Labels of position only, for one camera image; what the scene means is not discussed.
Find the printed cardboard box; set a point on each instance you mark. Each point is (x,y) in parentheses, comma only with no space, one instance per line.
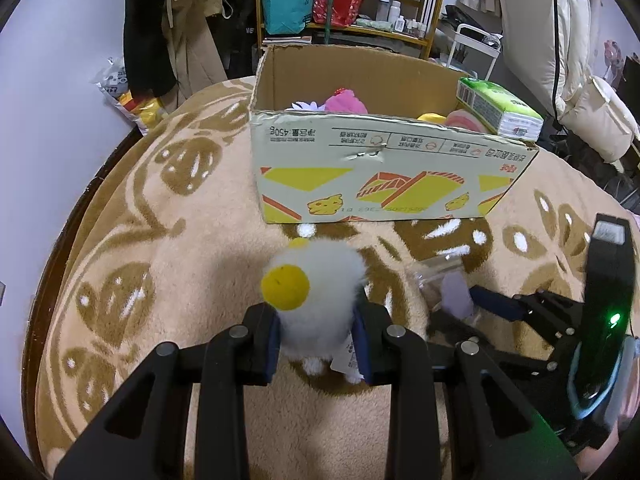
(386,165)

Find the yellow bear plush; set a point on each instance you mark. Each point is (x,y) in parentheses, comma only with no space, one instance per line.
(433,118)

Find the plastic bag with toys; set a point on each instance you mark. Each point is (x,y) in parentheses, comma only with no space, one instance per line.
(112,81)

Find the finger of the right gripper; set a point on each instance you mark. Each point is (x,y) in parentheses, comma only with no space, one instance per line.
(504,307)
(444,328)

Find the pink bear plush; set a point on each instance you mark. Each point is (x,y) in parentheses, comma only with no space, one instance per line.
(344,101)

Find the beige patterned rug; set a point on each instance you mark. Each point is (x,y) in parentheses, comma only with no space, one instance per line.
(173,246)

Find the beige hanging coat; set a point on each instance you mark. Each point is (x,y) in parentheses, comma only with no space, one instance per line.
(192,51)

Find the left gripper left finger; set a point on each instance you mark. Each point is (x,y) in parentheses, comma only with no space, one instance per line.
(140,433)

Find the white purple flower plush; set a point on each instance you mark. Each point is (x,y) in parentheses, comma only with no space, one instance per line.
(302,106)

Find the pink cube plush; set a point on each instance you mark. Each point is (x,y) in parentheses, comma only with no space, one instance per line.
(465,120)

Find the wooden shelf unit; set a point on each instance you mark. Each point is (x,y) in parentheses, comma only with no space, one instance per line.
(411,22)

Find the cream folded mattress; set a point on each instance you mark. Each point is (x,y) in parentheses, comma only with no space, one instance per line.
(549,48)

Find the white fluffy chick plush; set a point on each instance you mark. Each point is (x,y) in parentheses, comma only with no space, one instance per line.
(314,284)

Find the green vertical pole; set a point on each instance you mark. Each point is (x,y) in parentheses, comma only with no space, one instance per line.
(328,23)

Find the green tissue pack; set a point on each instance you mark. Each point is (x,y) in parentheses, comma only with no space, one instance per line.
(499,110)

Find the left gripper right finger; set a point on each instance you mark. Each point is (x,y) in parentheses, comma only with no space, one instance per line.
(469,392)

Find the white utility cart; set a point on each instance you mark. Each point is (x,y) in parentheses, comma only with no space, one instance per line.
(477,39)

